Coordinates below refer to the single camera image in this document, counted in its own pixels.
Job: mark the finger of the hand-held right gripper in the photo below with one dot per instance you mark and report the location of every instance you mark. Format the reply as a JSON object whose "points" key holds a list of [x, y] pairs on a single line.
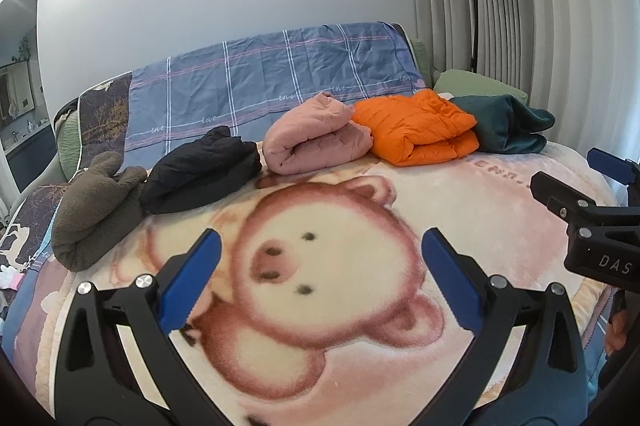
{"points": [[560, 198], [612, 168]]}

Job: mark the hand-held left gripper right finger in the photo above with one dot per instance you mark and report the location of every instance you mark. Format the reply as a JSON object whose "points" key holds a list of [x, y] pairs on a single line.
{"points": [[452, 283]]}

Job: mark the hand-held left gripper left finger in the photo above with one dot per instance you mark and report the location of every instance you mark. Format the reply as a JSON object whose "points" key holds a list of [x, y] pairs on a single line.
{"points": [[192, 281]]}

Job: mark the pink quilted jacket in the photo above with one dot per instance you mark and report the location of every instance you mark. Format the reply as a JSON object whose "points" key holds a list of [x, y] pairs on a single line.
{"points": [[315, 135]]}

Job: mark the grey blue mattress sheet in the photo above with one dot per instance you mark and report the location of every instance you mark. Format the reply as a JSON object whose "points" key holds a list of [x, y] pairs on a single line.
{"points": [[600, 346]]}

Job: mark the teal fleece garment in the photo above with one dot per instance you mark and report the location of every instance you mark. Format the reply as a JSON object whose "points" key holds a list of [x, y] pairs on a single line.
{"points": [[505, 120]]}

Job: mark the black puffer jacket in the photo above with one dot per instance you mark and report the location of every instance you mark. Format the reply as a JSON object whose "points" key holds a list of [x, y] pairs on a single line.
{"points": [[200, 171]]}

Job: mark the brown fleece garment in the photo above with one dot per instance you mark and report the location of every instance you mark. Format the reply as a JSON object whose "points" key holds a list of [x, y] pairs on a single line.
{"points": [[95, 211]]}

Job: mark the bear print plush blanket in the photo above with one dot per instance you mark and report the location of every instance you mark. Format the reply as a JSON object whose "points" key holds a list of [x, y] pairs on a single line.
{"points": [[325, 281]]}

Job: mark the green pillow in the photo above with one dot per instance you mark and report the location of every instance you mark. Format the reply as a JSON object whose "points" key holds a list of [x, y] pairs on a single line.
{"points": [[421, 58], [67, 145], [475, 83]]}

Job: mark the grey pleated curtain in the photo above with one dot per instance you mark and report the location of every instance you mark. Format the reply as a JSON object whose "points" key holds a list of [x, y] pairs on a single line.
{"points": [[550, 30]]}

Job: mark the orange puffer jacket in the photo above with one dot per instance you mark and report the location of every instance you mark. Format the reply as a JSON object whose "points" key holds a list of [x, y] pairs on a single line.
{"points": [[415, 125]]}

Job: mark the dark tree print bedcover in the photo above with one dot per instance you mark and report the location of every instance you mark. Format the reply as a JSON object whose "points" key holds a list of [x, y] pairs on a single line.
{"points": [[105, 110]]}

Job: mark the blue plaid bed sheet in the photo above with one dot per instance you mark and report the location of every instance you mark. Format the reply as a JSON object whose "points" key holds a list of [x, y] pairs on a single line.
{"points": [[280, 75]]}

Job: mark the arched wall mirror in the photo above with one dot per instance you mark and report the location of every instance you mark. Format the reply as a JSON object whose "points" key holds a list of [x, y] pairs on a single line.
{"points": [[20, 95]]}

